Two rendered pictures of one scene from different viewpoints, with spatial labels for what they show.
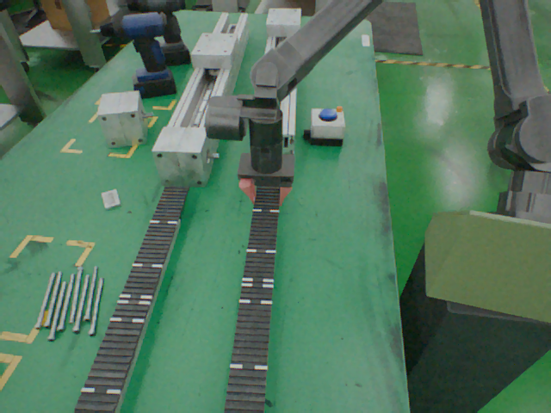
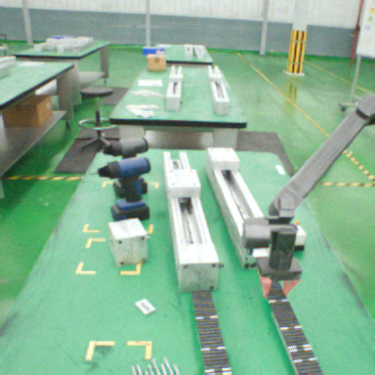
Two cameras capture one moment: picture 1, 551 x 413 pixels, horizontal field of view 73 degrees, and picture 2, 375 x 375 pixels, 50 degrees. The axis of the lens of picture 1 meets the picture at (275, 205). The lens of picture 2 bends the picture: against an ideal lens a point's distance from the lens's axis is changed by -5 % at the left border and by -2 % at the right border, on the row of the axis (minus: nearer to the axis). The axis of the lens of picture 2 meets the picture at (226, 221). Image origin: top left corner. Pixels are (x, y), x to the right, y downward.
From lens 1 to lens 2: 0.47 m
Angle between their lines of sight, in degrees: 20
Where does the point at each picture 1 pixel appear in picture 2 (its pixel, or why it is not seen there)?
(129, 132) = (137, 252)
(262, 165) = (281, 265)
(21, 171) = (51, 292)
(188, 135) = (201, 250)
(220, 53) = (192, 186)
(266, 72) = (286, 200)
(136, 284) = (213, 361)
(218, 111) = (254, 228)
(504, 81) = not seen: outside the picture
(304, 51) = (305, 186)
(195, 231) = (227, 323)
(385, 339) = not seen: outside the picture
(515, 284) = not seen: outside the picture
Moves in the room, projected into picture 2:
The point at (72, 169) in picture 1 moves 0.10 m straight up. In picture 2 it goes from (96, 287) to (92, 256)
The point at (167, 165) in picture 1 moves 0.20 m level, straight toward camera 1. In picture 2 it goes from (189, 274) to (233, 320)
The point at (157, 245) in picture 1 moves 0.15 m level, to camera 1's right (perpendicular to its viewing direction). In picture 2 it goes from (212, 334) to (275, 326)
